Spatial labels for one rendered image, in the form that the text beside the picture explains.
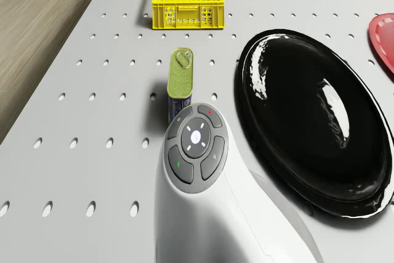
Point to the flat-sided green can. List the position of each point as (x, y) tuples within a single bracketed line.
[(180, 84)]

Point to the black plate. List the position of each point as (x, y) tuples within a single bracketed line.
[(301, 115)]

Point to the red plate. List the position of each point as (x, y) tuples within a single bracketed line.
[(384, 41)]

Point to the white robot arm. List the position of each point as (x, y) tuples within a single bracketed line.
[(215, 220)]

